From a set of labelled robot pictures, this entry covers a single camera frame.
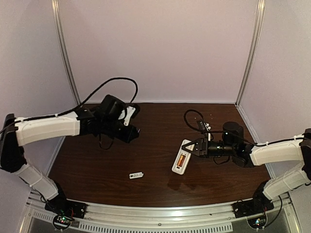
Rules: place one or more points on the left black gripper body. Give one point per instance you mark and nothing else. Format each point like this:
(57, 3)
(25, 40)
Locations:
(131, 133)

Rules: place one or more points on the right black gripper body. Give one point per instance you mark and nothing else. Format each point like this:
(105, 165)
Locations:
(202, 147)

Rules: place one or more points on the orange battery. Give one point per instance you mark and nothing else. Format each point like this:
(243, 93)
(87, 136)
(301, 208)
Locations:
(180, 161)

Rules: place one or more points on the white remote control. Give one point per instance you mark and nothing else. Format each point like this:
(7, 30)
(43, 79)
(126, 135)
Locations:
(181, 170)

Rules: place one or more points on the white battery cover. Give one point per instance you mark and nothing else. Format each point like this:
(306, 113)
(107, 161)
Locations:
(136, 175)

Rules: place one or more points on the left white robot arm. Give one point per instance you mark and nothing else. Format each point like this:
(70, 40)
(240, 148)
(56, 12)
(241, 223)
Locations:
(111, 118)

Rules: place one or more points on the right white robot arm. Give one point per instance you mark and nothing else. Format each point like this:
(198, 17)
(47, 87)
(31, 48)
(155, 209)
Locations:
(246, 154)

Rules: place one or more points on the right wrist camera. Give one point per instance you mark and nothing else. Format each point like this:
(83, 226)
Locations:
(203, 126)

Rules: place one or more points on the aluminium front rail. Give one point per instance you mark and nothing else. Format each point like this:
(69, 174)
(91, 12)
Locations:
(215, 218)

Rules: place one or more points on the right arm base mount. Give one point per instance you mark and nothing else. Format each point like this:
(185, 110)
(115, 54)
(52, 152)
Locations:
(257, 205)

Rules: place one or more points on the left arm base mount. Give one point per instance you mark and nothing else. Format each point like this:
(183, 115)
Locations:
(67, 208)

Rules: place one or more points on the left aluminium frame post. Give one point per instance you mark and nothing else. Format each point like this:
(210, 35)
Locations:
(63, 50)

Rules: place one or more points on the aluminium frame post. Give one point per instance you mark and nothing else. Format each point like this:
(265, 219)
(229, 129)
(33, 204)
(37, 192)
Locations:
(252, 51)
(63, 50)

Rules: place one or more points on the right aluminium frame post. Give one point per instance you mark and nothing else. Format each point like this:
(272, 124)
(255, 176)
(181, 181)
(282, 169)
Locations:
(252, 51)

